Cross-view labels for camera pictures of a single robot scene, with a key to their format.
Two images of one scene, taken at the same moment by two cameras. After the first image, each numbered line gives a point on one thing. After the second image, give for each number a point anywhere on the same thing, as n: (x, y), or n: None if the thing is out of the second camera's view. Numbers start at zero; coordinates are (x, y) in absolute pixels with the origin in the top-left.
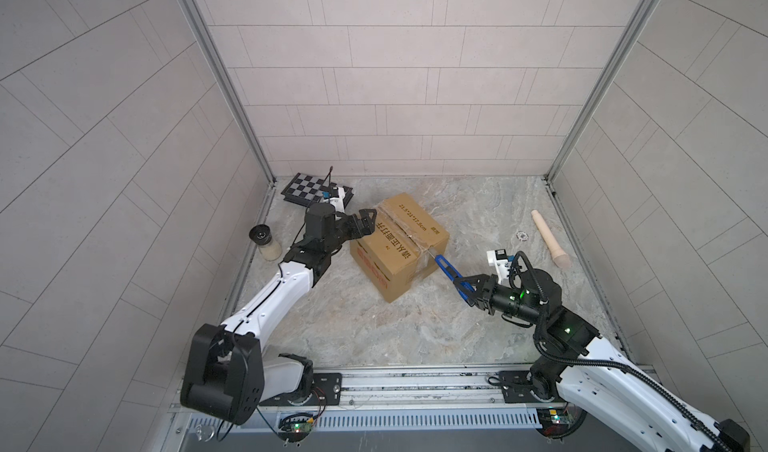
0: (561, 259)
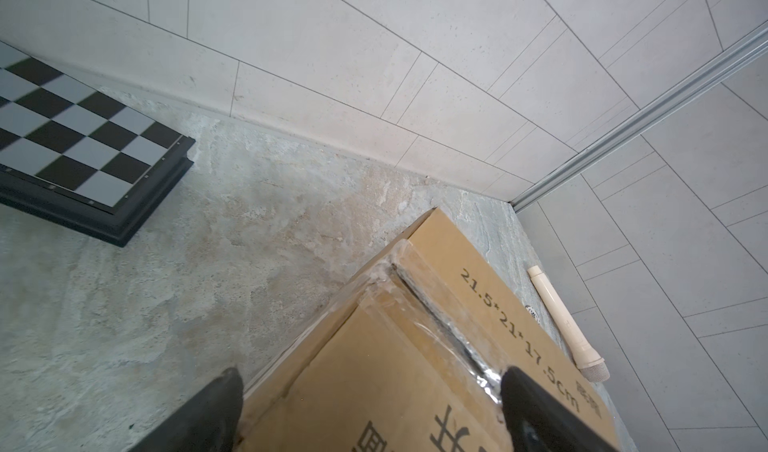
0: (591, 365)
